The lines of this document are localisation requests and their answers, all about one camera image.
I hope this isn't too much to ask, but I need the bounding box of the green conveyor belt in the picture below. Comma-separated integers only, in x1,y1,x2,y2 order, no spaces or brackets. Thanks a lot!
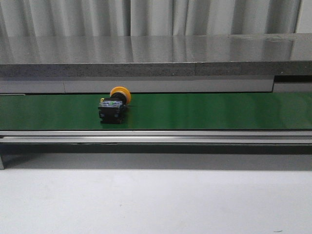
0,92,312,130

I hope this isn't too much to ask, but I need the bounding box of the grey stone slab table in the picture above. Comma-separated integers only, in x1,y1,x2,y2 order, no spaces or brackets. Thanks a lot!
0,34,312,78

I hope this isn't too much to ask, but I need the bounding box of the grey conveyor rear guard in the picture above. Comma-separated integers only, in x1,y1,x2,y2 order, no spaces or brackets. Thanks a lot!
0,75,312,94

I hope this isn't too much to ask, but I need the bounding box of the grey pleated curtain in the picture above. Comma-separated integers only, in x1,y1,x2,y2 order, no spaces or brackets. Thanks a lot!
0,0,301,37

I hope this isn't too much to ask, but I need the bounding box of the yellow mushroom push button switch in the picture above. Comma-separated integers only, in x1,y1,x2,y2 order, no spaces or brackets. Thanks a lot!
98,86,131,123

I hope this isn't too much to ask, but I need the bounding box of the aluminium conveyor front rail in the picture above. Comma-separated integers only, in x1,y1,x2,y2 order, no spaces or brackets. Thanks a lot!
0,130,312,144

